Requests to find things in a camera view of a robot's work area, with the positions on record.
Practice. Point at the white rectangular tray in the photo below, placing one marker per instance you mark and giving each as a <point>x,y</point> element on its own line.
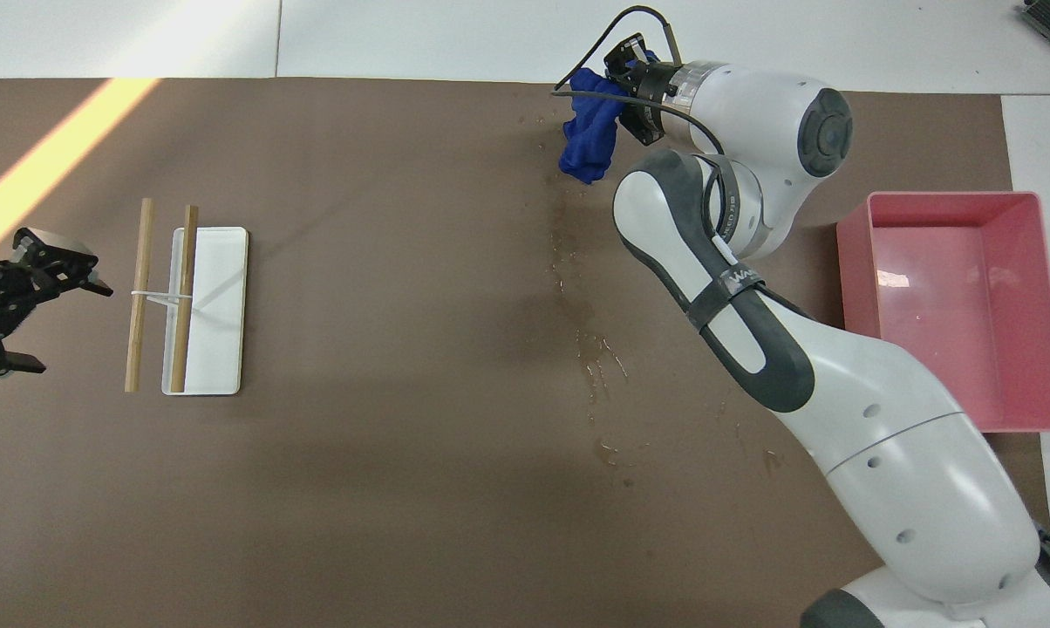
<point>220,331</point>

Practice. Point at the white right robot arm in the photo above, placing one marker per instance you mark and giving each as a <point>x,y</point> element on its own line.
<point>882,436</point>

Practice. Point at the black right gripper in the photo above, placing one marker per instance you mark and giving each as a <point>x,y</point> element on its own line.
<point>654,87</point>

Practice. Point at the blue towel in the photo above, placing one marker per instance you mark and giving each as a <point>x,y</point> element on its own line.
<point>590,131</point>

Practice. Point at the wooden rack rod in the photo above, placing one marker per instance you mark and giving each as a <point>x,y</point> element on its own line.
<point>183,262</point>
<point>139,253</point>

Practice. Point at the brown paper table mat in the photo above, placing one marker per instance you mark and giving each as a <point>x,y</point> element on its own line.
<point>403,436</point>

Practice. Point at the pink plastic bin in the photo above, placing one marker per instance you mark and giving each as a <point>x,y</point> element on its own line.
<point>952,305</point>

